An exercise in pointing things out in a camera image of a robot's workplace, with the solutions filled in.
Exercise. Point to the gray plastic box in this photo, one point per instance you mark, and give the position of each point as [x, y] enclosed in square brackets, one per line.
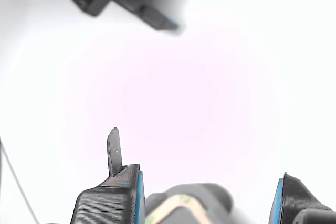
[212, 192]

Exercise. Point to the black frame with adhesive liner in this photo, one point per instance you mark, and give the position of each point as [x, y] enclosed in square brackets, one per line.
[178, 200]

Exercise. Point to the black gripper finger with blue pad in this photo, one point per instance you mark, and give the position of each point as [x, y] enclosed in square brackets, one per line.
[294, 197]
[105, 205]

